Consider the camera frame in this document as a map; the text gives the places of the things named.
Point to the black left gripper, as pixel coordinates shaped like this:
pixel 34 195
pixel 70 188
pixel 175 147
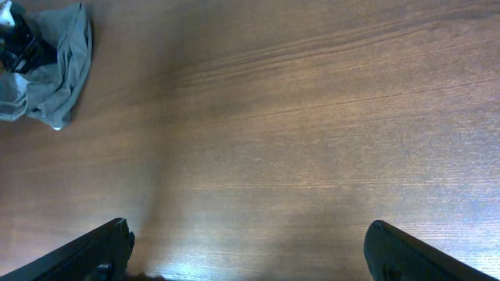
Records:
pixel 22 50

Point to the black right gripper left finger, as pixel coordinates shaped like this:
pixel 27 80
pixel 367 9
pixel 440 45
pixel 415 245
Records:
pixel 101 254

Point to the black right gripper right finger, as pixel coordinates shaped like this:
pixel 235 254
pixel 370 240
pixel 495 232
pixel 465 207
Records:
pixel 392 254

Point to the grey shorts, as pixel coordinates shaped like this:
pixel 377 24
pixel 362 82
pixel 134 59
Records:
pixel 49 93

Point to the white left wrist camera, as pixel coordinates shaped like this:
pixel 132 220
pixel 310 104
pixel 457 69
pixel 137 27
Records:
pixel 6 18

